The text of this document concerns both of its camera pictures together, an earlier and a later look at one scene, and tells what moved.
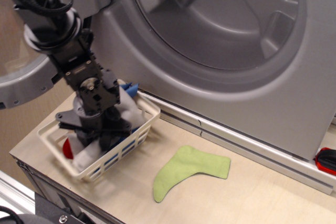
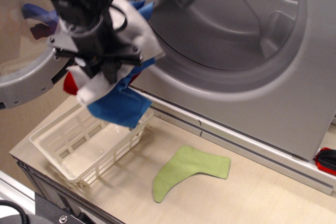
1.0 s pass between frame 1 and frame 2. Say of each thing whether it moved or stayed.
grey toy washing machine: stayed
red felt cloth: moved
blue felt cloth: moved
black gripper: moved
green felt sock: stayed
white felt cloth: moved
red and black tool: stayed
